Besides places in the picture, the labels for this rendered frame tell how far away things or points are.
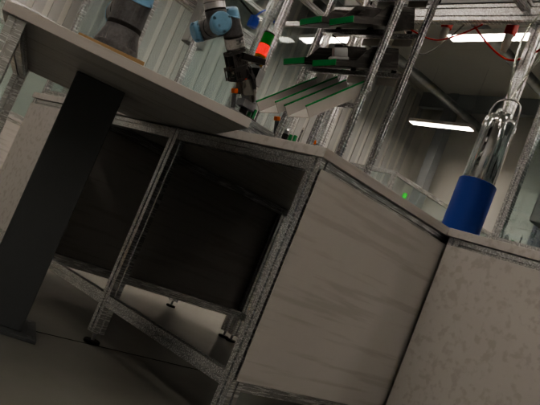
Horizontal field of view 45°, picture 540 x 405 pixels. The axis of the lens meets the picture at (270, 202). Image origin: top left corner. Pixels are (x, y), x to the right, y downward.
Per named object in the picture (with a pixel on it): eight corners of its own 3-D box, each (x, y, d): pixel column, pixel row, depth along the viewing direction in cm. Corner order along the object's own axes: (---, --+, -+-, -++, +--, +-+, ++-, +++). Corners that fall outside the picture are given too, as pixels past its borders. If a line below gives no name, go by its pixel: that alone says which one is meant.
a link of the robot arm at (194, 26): (195, 18, 230) (223, 12, 234) (186, 23, 240) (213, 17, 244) (202, 41, 232) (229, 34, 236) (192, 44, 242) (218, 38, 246)
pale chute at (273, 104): (279, 113, 224) (275, 101, 222) (259, 112, 235) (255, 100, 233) (340, 87, 236) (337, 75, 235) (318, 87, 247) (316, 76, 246)
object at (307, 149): (323, 157, 182) (327, 147, 182) (82, 106, 291) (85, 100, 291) (520, 282, 278) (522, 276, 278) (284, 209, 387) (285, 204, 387)
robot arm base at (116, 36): (90, 38, 205) (102, 10, 206) (92, 47, 220) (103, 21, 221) (136, 58, 209) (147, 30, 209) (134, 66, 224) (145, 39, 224)
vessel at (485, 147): (486, 179, 258) (519, 92, 261) (455, 173, 268) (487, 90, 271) (501, 191, 267) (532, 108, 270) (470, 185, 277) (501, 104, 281)
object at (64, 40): (2, 9, 161) (6, -2, 162) (13, 63, 246) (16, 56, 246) (247, 128, 185) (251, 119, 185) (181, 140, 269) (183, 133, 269)
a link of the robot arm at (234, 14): (212, 10, 243) (233, 4, 246) (218, 38, 247) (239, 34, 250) (220, 10, 236) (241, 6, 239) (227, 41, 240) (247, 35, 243)
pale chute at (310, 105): (309, 118, 213) (305, 105, 212) (287, 116, 224) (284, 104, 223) (372, 91, 226) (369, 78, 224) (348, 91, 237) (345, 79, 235)
